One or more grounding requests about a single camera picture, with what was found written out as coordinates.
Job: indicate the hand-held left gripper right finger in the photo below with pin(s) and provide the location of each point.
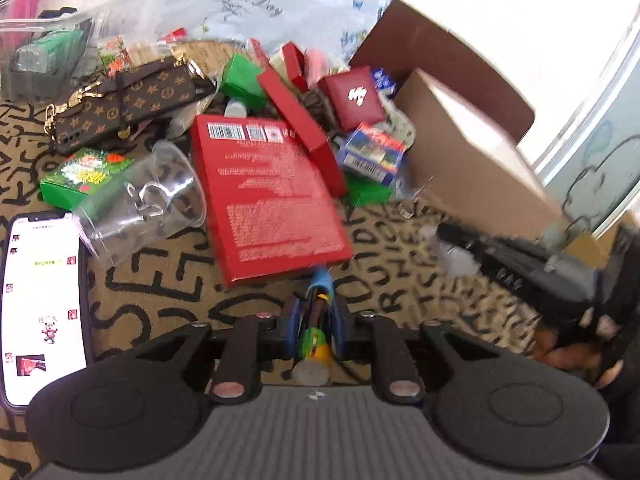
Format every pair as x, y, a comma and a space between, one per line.
341, 327

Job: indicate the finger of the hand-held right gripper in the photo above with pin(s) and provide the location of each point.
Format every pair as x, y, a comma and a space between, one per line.
492, 255

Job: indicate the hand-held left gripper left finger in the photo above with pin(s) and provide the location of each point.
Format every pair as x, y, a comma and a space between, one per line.
290, 327

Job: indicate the colourful marker pen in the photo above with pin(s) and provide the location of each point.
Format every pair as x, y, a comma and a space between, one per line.
314, 342

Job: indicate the clear plastic container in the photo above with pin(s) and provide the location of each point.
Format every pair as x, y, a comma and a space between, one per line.
45, 55

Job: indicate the person's right hand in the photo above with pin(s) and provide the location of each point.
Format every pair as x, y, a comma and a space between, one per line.
565, 355

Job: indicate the brown cardboard box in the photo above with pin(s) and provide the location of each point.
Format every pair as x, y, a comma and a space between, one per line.
465, 135

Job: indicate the large flat red box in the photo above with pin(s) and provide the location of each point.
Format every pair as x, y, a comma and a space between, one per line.
270, 200

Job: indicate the flat green box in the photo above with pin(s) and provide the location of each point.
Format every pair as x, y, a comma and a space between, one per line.
367, 192

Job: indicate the blue printed box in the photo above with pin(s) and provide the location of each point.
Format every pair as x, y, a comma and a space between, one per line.
372, 152

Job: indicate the clear plastic cup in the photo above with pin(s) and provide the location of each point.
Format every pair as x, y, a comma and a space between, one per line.
145, 200

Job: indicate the long narrow red box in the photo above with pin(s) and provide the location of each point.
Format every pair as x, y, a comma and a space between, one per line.
300, 120

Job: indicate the square red box white logo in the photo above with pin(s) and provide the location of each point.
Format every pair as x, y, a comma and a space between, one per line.
355, 97

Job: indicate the smartphone with lit screen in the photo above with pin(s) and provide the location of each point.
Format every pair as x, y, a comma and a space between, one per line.
42, 310

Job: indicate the plain green box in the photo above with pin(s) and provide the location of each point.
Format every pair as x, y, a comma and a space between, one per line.
245, 80

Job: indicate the green printed snack box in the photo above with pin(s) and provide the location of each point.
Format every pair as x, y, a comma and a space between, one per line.
85, 175

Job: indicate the small red box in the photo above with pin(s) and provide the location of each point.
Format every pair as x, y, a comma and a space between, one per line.
294, 65

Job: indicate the brown monogram phone case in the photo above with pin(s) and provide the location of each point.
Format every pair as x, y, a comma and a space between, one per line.
130, 100

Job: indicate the white printed plastic bag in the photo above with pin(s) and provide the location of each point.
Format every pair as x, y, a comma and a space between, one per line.
250, 5

